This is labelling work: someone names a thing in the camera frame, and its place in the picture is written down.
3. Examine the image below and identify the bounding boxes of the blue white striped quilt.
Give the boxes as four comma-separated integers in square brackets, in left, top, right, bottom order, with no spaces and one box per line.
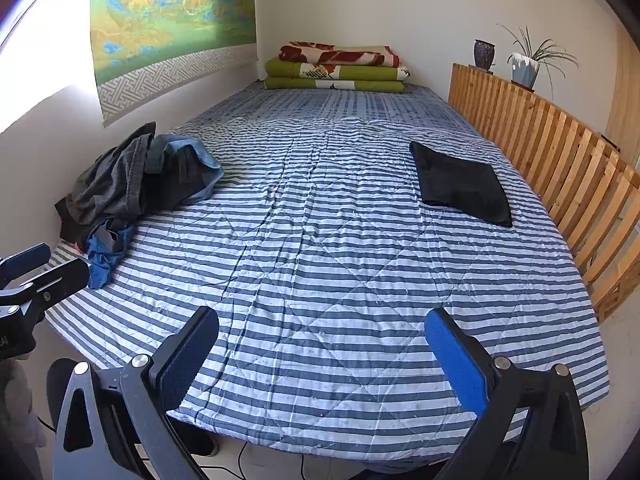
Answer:
[44,81,612,463]

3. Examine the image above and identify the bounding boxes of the black folded garment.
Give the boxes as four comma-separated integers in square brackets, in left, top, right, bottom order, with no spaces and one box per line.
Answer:
[409,140,514,228]

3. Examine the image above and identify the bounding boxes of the red floral folded blanket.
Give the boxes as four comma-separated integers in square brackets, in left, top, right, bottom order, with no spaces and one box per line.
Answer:
[278,41,402,69]

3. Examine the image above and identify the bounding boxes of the landscape wall poster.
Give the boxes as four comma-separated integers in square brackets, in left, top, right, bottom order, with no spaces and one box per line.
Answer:
[90,0,258,127]

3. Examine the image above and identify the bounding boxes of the black cable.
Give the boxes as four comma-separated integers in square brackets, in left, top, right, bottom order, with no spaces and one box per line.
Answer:
[236,441,263,480]

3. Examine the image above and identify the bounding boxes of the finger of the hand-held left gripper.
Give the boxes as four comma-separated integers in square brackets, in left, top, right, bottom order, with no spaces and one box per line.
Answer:
[0,243,52,288]
[0,258,91,328]

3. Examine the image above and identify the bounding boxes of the grey garment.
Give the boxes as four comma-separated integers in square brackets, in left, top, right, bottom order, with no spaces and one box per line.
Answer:
[55,121,158,243]

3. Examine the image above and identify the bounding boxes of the dark garment with light-blue lining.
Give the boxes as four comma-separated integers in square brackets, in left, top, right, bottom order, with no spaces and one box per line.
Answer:
[145,133,225,206]

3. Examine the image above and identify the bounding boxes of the wooden panel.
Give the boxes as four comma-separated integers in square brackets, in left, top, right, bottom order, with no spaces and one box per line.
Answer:
[606,24,640,162]

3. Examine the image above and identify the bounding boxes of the potted spider plant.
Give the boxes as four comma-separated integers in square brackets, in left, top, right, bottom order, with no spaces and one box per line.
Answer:
[495,23,581,106]

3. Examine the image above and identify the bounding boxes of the wooden slatted bed rail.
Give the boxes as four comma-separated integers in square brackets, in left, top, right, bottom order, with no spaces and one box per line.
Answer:
[447,62,640,324]

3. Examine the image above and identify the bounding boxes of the dark ceramic vase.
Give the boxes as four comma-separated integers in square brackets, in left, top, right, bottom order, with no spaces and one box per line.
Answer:
[473,38,496,71]

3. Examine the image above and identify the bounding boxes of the green folded quilt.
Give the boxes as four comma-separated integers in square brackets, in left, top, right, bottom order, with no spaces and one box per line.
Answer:
[264,57,412,94]

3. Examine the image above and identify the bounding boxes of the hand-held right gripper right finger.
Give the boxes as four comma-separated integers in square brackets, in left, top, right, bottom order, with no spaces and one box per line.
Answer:
[424,307,592,480]

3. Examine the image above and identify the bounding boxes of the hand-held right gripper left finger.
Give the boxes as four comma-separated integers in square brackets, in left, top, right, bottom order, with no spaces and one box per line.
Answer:
[52,305,221,480]

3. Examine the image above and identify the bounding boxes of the blue knit garment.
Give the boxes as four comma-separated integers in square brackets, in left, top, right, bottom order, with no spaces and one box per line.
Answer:
[86,219,137,290]

